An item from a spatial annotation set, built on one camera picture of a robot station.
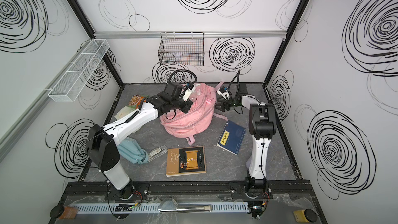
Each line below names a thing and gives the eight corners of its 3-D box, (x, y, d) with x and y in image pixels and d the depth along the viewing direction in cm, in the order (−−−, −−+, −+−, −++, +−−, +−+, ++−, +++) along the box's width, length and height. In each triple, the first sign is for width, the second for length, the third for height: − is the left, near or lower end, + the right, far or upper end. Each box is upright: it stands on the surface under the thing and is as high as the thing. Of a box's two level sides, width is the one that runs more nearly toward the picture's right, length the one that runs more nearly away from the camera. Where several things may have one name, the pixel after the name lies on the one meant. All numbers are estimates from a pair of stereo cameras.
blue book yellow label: (215, 145, 91) (216, 143, 89) (226, 121, 101) (227, 119, 99) (237, 155, 87) (237, 154, 85) (246, 129, 97) (247, 128, 95)
